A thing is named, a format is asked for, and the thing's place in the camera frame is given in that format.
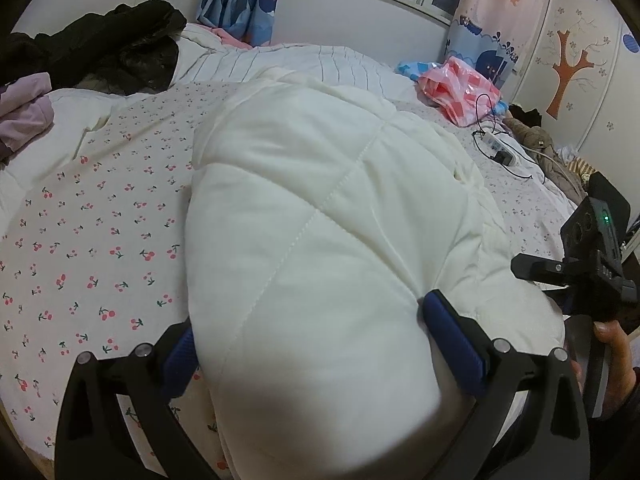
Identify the cream quilted jacket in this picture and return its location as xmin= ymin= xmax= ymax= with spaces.
xmin=184 ymin=67 xmax=565 ymax=479

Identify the person's right hand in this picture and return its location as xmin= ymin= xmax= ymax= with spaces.
xmin=575 ymin=318 xmax=638 ymax=418

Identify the brown garment at bedside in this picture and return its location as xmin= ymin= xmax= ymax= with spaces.
xmin=503 ymin=104 xmax=587 ymax=205

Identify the white power strip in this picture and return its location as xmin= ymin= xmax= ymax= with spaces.
xmin=480 ymin=132 xmax=516 ymax=167

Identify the cherry print bed sheet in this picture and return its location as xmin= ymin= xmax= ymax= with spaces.
xmin=1 ymin=82 xmax=574 ymax=478

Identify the pink plastic bag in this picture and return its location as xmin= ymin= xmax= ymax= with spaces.
xmin=418 ymin=56 xmax=501 ymax=128

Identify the light blue plastic bag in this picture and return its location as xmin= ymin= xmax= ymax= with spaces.
xmin=396 ymin=62 xmax=440 ymax=82

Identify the blue patterned curtain right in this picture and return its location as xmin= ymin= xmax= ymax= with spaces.
xmin=445 ymin=0 xmax=548 ymax=89

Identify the purple lilac garment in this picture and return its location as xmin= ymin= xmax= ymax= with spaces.
xmin=0 ymin=73 xmax=54 ymax=162

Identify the black garment pile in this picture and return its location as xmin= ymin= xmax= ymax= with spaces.
xmin=1 ymin=0 xmax=186 ymax=96

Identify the white striped duvet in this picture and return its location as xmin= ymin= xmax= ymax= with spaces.
xmin=171 ymin=24 xmax=420 ymax=103

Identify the black charging cable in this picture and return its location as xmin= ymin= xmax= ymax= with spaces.
xmin=472 ymin=91 xmax=534 ymax=181

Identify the brown tree wall sticker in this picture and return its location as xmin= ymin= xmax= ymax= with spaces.
xmin=547 ymin=30 xmax=594 ymax=119

